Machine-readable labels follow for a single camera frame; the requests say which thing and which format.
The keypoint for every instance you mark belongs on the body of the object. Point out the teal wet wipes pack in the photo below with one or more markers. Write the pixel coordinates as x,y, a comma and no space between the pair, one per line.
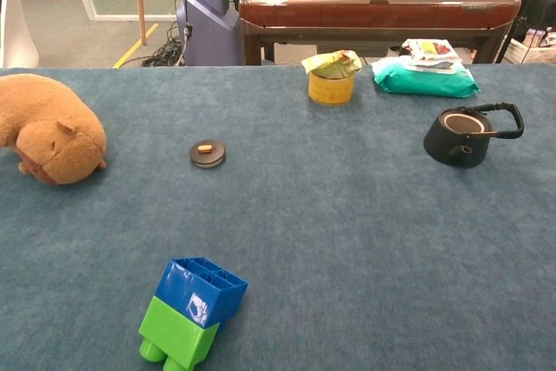
417,83

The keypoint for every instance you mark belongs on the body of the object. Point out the white cardboard box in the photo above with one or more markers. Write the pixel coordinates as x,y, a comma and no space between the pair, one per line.
532,51

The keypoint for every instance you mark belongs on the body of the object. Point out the green plastic building block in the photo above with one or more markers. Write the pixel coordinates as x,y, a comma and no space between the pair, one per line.
178,332

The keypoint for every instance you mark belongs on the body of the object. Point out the brown capybara plush toy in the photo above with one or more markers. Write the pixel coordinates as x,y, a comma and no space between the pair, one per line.
48,127

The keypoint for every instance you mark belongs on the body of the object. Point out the black cast iron teapot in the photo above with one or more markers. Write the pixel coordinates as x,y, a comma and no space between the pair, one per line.
447,147

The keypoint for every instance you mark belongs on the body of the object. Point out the brown wooden mahjong table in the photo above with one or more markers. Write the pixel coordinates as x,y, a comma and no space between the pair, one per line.
369,12

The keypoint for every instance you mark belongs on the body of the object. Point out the white red snack packet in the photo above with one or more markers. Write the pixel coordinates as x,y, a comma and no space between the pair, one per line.
430,51

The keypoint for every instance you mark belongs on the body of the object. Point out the yellow round tin can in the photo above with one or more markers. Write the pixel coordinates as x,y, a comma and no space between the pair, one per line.
330,90

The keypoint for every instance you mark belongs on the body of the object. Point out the black equipment bag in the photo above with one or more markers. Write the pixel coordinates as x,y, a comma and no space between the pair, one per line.
540,10

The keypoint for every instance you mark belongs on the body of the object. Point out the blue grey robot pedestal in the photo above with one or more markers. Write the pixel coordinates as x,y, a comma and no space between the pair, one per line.
208,28

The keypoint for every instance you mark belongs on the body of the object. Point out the blue plastic building block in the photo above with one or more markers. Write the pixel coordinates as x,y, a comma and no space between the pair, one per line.
191,288

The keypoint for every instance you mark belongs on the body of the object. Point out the black teapot lid wooden knob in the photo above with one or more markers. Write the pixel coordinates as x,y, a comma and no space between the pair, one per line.
209,157

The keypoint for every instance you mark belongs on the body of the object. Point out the blue carpet table mat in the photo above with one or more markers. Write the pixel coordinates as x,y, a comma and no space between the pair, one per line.
347,236

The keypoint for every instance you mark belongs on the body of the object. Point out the black tripod stand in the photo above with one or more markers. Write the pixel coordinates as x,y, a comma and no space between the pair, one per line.
506,43

